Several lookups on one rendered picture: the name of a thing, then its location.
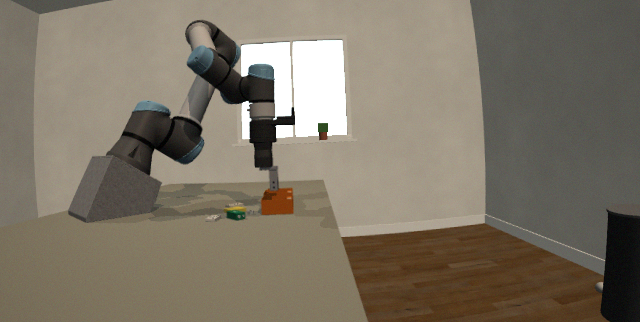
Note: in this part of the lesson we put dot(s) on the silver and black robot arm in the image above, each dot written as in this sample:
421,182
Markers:
179,137

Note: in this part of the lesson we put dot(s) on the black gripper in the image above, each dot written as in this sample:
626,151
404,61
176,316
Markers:
262,133

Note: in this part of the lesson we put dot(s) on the yellow sticky note pad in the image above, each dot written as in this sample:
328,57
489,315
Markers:
235,208

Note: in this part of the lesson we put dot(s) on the orange three-compartment bin rack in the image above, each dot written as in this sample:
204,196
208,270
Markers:
271,204

